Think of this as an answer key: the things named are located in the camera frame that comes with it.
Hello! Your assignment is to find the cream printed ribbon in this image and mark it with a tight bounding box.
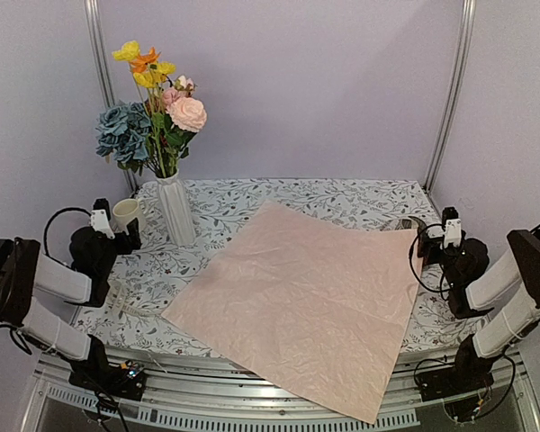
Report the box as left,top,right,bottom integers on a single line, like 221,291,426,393
105,283,169,318

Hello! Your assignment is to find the blue flower bunch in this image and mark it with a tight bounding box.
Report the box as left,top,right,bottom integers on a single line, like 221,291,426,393
95,102,159,175

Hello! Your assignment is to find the pink wrapping paper sheet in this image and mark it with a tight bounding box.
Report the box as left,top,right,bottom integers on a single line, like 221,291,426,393
163,201,420,424

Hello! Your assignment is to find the peach peony flower stem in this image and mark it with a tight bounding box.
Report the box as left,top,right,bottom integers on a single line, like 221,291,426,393
161,75,207,177

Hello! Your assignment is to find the yellow poppy flower stem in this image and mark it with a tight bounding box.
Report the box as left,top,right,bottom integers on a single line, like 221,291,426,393
112,40,176,178

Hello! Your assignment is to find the orange poppy flower stem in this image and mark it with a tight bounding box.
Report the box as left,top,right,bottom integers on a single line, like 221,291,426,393
130,47,167,178

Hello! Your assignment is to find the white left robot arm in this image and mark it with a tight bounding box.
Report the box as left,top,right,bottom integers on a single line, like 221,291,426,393
0,220,141,391

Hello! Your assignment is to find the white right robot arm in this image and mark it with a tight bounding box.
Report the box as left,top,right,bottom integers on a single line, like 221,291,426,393
409,224,540,392

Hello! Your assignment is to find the white ribbed ceramic vase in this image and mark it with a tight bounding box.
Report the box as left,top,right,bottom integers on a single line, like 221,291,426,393
157,174,195,247

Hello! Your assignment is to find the cream ceramic mug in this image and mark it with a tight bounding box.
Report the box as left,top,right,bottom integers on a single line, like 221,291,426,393
112,198,147,231

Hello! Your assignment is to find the floral patterned tablecloth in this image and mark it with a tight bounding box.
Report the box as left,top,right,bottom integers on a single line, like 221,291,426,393
71,177,487,361

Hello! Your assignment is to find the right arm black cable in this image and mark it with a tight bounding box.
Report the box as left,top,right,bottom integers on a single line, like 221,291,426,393
407,218,540,302

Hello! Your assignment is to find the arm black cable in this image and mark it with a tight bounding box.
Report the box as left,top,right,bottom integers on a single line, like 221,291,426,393
0,206,94,356
407,218,540,302

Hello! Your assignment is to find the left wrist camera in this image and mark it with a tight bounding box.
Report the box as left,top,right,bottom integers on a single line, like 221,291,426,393
90,198,115,239

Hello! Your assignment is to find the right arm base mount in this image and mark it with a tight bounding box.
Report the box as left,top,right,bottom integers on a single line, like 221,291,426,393
414,335,500,401

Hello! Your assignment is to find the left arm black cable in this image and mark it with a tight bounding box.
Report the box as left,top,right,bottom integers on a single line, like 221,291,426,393
0,206,94,356

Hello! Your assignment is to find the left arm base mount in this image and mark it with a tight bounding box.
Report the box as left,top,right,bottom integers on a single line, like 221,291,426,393
68,336,148,401

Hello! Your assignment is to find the aluminium front rail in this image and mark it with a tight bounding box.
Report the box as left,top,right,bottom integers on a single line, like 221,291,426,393
22,348,540,431

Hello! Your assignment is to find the left aluminium frame post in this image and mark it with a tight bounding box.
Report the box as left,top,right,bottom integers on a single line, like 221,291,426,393
83,0,139,193

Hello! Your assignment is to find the aluminium frame post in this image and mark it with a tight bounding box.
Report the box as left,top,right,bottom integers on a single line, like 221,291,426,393
423,0,476,195
83,0,139,193

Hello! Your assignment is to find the right aluminium frame post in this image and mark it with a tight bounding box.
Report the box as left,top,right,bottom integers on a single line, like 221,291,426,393
423,0,476,195

